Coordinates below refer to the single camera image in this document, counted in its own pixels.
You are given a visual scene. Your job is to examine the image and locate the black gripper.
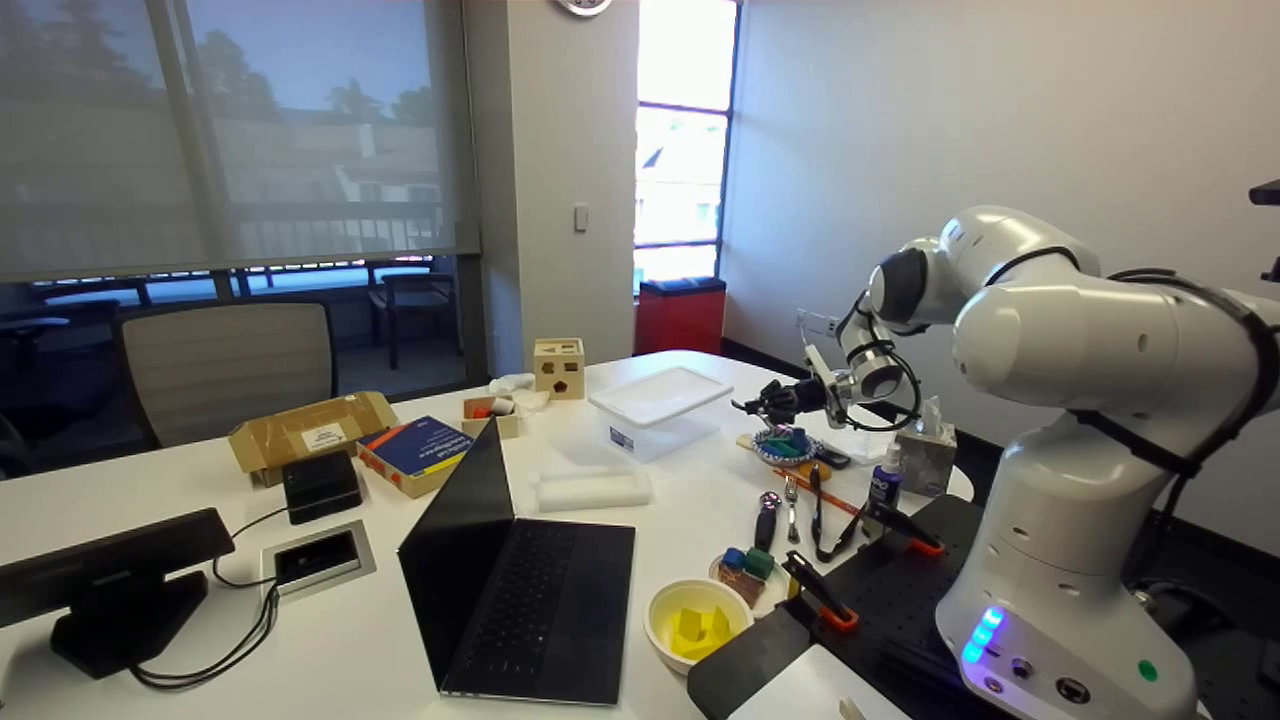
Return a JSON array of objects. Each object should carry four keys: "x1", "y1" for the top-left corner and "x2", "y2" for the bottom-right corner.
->
[{"x1": 736, "y1": 340, "x2": 877, "y2": 426}]

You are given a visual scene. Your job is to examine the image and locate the blue patterned bowl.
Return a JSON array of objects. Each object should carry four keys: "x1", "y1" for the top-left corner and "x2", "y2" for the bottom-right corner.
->
[{"x1": 748, "y1": 423, "x2": 821, "y2": 471}]

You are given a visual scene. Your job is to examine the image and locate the yellow toy blocks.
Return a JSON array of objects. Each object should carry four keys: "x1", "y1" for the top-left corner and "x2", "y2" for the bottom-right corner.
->
[{"x1": 662, "y1": 599, "x2": 740, "y2": 664}]

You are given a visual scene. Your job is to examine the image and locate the white plastic bin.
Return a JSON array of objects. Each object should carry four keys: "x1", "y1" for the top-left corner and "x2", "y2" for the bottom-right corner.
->
[{"x1": 584, "y1": 362, "x2": 736, "y2": 465}]

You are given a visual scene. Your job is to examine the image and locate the red bin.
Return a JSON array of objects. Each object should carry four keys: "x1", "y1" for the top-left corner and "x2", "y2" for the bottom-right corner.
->
[{"x1": 633, "y1": 277, "x2": 732, "y2": 357}]

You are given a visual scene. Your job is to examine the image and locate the black tongs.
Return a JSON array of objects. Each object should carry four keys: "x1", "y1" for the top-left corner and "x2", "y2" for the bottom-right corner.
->
[{"x1": 804, "y1": 471, "x2": 871, "y2": 565}]

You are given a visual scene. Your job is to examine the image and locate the grey tissue box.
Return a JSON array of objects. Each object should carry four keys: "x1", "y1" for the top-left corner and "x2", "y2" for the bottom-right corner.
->
[{"x1": 894, "y1": 395, "x2": 966, "y2": 498}]

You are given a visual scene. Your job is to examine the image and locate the orange-tipped black clamp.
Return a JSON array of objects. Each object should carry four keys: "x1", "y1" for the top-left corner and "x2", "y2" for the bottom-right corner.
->
[
  {"x1": 775, "y1": 548, "x2": 865, "y2": 636},
  {"x1": 877, "y1": 497, "x2": 954, "y2": 565}
]

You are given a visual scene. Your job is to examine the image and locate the red-brown toy block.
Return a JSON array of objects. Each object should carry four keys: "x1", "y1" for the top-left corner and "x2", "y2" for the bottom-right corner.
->
[{"x1": 715, "y1": 565, "x2": 768, "y2": 608}]

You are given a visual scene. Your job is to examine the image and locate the wooden shape sorter cube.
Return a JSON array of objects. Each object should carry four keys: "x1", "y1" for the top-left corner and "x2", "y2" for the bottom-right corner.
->
[{"x1": 530, "y1": 332, "x2": 594, "y2": 402}]

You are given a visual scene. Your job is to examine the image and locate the black mounting board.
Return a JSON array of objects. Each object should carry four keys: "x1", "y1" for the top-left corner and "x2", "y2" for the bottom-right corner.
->
[{"x1": 686, "y1": 491, "x2": 1015, "y2": 720}]

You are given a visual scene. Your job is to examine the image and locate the white paper sheet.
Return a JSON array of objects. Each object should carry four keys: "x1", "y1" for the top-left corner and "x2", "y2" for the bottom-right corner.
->
[{"x1": 723, "y1": 640, "x2": 911, "y2": 720}]

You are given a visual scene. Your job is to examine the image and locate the black open laptop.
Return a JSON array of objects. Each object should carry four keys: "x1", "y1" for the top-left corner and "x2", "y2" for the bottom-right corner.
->
[{"x1": 397, "y1": 416, "x2": 640, "y2": 708}]

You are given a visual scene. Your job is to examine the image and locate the blue and yellow book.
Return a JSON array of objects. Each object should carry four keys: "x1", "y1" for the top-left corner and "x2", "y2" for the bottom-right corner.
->
[{"x1": 357, "y1": 410, "x2": 482, "y2": 498}]

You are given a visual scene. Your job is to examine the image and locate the small black box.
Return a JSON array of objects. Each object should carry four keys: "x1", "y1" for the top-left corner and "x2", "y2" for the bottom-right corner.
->
[{"x1": 280, "y1": 448, "x2": 367, "y2": 527}]

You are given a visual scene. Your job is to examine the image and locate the flat cardboard box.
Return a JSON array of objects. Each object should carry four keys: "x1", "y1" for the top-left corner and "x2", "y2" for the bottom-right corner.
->
[{"x1": 223, "y1": 389, "x2": 400, "y2": 489}]

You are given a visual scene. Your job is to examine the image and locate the table outlet panel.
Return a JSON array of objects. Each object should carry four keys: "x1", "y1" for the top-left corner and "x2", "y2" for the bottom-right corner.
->
[{"x1": 260, "y1": 517, "x2": 379, "y2": 591}]

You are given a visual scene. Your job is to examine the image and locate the grey roller blind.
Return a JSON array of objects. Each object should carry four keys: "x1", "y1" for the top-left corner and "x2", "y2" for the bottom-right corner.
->
[{"x1": 0, "y1": 0, "x2": 464, "y2": 287}]

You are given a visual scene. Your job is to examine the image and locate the grey office chair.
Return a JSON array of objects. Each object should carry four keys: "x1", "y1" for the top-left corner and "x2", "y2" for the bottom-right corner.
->
[{"x1": 111, "y1": 295, "x2": 342, "y2": 453}]

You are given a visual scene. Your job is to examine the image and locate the black video bar device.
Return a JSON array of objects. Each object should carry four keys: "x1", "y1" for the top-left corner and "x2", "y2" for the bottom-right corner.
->
[{"x1": 0, "y1": 502, "x2": 240, "y2": 678}]

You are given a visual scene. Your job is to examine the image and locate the orange-handled tool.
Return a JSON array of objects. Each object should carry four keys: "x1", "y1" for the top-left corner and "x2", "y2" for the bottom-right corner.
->
[{"x1": 784, "y1": 455, "x2": 865, "y2": 520}]

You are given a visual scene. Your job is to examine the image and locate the black-handled ice cream scoop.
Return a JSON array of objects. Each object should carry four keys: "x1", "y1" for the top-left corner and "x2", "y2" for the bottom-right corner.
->
[{"x1": 751, "y1": 489, "x2": 784, "y2": 555}]

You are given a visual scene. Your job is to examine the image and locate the black cable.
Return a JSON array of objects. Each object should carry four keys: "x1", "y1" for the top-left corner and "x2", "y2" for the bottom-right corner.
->
[{"x1": 129, "y1": 502, "x2": 294, "y2": 690}]

